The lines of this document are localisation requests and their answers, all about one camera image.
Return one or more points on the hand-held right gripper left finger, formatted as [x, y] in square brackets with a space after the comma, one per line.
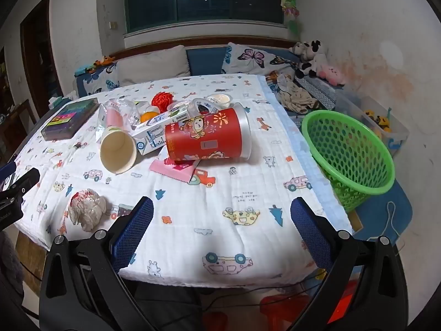
[135, 232]

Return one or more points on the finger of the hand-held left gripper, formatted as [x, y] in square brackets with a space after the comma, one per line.
[24, 182]
[7, 170]

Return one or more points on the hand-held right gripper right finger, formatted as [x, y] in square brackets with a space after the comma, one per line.
[310, 234]

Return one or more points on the green plastic basket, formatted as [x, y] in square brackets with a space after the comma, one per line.
[373, 190]

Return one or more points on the red foam fruit net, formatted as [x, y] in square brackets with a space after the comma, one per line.
[162, 100]

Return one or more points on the person's left hand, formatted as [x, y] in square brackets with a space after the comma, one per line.
[9, 258]

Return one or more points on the crumpled white plastic wrapper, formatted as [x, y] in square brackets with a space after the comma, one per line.
[88, 210]

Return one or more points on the wooden shelf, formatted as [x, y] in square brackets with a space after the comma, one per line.
[17, 117]

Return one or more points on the blue bed sheet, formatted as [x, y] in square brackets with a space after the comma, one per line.
[375, 213]

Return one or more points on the pink wrapper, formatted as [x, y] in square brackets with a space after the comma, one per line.
[168, 170]

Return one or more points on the colourful dark box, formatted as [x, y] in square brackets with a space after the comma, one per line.
[69, 119]

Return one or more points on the beige paper cup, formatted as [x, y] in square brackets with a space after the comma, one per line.
[117, 151]

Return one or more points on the red plastic stool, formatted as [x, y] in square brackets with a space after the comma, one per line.
[275, 310]

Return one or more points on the teal tissue pack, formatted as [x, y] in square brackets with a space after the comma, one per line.
[57, 101]

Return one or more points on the white blue milk carton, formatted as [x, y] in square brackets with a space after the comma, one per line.
[151, 136]

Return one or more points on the clear plastic bag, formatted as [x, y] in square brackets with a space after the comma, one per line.
[115, 115]

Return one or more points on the dark wooden door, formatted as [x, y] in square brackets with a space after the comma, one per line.
[38, 58]

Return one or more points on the orange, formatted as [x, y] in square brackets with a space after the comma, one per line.
[148, 116]

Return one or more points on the large red paper cup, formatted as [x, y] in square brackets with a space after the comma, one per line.
[206, 134]

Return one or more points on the teal toy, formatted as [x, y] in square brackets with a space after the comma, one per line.
[82, 70]

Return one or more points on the small butterfly print pillow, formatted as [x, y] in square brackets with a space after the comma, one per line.
[100, 82]

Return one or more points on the yellow toys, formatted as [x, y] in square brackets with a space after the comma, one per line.
[379, 120]

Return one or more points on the clear storage box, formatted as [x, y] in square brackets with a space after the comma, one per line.
[398, 134]

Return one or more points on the beige patterned clothing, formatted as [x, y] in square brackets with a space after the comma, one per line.
[296, 96]

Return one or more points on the grey striped cloth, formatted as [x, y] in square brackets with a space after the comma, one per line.
[322, 91]

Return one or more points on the clear plastic cup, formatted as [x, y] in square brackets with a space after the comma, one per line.
[203, 106]

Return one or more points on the orange plush toy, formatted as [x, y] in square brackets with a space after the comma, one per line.
[103, 60]

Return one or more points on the white yogurt cup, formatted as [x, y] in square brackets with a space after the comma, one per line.
[220, 100]

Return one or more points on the pink plush toy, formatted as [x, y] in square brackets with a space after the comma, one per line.
[332, 74]

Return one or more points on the beige pillow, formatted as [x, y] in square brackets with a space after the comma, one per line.
[151, 63]

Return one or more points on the black white cow plush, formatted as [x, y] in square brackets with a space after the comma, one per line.
[310, 55]

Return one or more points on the large butterfly print pillow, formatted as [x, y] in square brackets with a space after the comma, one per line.
[255, 58]

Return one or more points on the blue cushion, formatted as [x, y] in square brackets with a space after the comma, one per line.
[206, 60]

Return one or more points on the wooden headboard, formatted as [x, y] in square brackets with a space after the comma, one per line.
[206, 42]

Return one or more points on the green pink hanging toy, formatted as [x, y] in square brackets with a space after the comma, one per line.
[289, 7]

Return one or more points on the window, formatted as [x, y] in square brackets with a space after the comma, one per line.
[206, 0]

